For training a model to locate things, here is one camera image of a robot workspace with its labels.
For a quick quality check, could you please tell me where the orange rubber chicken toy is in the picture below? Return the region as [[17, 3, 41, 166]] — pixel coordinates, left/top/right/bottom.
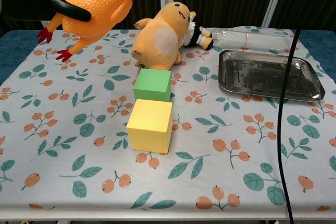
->
[[36, 0, 152, 62]]

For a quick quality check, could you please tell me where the stainless steel rectangular tray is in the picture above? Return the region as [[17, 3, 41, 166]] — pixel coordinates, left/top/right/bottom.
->
[[218, 49, 326, 103]]

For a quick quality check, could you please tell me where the yellow plush animal toy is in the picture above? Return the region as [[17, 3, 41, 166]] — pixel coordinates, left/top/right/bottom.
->
[[131, 1, 194, 70]]

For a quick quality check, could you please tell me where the small black white doll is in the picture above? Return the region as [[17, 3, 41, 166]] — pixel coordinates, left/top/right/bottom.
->
[[181, 11, 214, 51]]

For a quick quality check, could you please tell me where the clear plastic bag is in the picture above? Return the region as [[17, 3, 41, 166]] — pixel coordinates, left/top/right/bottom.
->
[[211, 26, 295, 51]]

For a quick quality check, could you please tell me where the green foam cube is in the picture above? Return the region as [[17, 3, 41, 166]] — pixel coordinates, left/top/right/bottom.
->
[[133, 68, 173, 102]]

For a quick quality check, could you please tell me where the floral print tablecloth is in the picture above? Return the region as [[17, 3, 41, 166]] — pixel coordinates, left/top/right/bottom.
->
[[0, 26, 336, 213]]

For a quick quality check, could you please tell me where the yellow foam cube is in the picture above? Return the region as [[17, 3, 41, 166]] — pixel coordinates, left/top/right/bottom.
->
[[126, 99, 173, 154]]

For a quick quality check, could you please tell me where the black hanging arm cable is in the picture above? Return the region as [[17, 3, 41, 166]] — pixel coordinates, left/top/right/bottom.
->
[[278, 29, 302, 224]]

